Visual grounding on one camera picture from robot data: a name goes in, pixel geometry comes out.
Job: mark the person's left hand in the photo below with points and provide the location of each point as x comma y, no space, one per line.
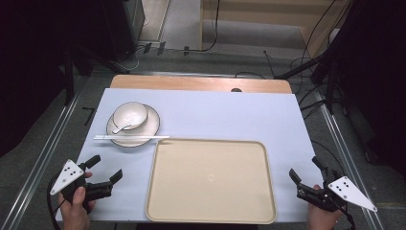
75,214

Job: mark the beige plastic tray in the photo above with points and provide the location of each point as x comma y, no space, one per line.
210,191

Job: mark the light blue board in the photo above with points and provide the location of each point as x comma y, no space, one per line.
223,115

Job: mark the black stand leg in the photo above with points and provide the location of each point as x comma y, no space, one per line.
297,70

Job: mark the dark table grommet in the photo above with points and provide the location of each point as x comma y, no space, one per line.
236,90

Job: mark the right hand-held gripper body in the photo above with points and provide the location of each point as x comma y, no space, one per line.
348,191

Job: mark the person's right hand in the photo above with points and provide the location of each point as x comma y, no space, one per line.
320,218

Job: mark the dark cabinet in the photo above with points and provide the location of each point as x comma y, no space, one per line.
121,25

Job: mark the metal floor rail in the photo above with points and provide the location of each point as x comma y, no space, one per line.
338,140
41,163

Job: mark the dark curtain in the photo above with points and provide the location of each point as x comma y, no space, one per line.
376,80
25,64

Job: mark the wooden shelf unit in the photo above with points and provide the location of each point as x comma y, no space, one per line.
255,12

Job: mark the white chopstick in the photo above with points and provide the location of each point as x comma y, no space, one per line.
127,136
127,139

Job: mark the white bowl with dark rim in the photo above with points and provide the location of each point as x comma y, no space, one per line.
135,111

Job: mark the black metal stand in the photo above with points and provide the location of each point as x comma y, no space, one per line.
68,86

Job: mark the white plate with dark rim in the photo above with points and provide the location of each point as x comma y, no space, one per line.
147,131

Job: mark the thin black rod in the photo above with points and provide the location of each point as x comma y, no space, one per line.
269,64

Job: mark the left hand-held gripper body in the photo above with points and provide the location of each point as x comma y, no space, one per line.
68,175

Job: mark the white ceramic spoon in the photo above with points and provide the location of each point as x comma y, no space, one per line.
123,128

